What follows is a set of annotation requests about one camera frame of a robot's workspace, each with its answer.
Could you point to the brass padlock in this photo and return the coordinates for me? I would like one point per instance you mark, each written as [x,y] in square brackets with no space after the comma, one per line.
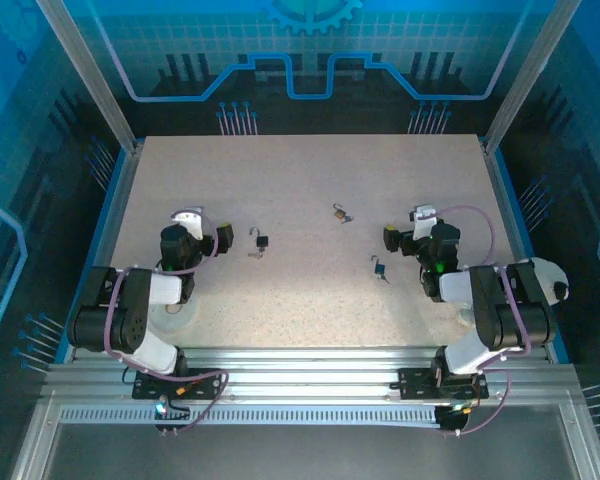
[339,213]

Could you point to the aluminium mounting rail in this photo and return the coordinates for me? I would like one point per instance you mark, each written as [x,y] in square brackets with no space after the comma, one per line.
[305,370]

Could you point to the grey metal panel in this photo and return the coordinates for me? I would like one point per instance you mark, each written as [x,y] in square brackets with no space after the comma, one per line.
[305,455]

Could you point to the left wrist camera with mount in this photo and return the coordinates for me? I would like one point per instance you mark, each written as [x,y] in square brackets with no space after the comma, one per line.
[192,220]

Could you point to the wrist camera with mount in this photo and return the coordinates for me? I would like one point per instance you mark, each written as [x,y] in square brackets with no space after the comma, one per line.
[424,222]
[192,220]

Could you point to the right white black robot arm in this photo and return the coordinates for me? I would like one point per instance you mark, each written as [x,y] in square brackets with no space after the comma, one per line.
[455,287]

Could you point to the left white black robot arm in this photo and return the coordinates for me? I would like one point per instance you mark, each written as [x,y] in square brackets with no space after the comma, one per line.
[165,287]

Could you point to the black padlock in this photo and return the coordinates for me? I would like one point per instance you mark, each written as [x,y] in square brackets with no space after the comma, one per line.
[262,241]

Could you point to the aluminium frame post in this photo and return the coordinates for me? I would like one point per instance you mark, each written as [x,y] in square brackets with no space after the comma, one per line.
[90,80]
[530,75]

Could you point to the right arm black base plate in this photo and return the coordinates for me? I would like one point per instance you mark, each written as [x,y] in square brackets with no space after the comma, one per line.
[415,382]

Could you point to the blue table edge strip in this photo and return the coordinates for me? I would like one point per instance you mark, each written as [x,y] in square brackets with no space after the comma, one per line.
[514,210]
[105,212]

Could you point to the aluminium table side rail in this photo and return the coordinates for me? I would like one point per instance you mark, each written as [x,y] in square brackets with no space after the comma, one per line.
[119,210]
[502,210]

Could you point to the black controller box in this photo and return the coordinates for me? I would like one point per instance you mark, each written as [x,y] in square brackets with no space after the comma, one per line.
[452,420]
[172,411]

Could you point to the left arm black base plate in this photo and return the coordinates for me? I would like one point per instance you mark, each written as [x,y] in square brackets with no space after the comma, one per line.
[205,385]

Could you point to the white plush dog toy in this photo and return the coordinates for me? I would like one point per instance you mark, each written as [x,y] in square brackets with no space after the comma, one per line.
[550,277]

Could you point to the blue padlock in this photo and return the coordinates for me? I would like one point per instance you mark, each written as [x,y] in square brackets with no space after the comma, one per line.
[379,267]

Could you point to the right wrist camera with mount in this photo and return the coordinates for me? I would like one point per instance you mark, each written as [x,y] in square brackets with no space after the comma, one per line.
[424,222]

